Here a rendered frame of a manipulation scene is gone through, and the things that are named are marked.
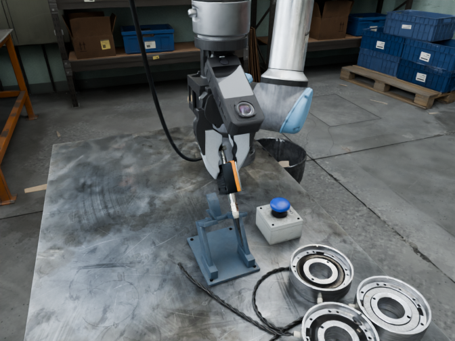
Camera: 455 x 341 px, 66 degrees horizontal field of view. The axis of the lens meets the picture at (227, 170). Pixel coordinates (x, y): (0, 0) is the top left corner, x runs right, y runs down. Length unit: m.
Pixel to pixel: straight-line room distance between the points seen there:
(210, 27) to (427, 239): 1.89
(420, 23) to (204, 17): 3.87
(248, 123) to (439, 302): 1.57
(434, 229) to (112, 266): 1.88
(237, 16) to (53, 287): 0.53
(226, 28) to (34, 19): 3.69
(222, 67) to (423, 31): 3.84
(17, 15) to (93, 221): 3.43
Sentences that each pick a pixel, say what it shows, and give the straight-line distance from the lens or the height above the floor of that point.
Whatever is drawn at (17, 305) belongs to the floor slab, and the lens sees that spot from 1.87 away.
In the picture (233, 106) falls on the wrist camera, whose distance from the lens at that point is 0.43.
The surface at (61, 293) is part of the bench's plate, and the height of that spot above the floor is 0.80.
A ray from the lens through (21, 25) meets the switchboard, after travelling 4.12.
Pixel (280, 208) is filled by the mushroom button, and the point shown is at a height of 0.87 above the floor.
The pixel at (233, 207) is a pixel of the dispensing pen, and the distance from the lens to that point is 0.55.
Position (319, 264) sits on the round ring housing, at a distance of 0.66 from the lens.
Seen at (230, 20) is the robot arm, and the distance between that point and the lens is 0.46.
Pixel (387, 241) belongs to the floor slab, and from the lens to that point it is 2.08.
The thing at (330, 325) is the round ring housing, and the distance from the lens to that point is 0.58.
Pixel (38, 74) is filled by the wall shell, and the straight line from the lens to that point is 4.45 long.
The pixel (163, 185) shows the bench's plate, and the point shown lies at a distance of 0.90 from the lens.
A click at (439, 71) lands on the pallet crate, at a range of 4.15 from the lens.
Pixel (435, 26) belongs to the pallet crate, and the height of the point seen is 0.72.
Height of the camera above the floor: 1.29
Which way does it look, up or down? 31 degrees down
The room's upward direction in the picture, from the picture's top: straight up
